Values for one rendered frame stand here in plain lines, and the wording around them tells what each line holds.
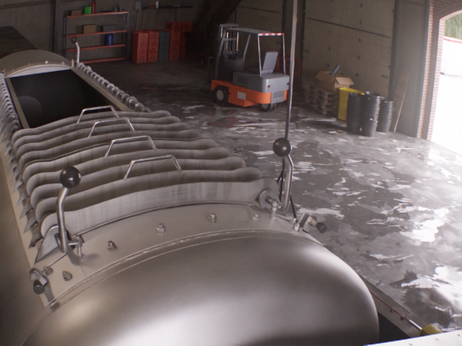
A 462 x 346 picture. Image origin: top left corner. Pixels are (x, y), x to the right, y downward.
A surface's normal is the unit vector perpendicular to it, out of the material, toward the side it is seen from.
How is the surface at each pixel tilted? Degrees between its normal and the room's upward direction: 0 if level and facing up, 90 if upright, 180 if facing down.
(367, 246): 0
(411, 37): 90
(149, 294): 31
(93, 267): 21
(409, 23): 90
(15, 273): 40
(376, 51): 90
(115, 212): 90
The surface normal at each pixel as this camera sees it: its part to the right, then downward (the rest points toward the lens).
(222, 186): 0.47, 0.36
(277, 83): 0.70, 0.31
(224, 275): 0.30, -0.53
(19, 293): -0.52, -0.62
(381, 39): -0.88, 0.14
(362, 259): 0.05, -0.92
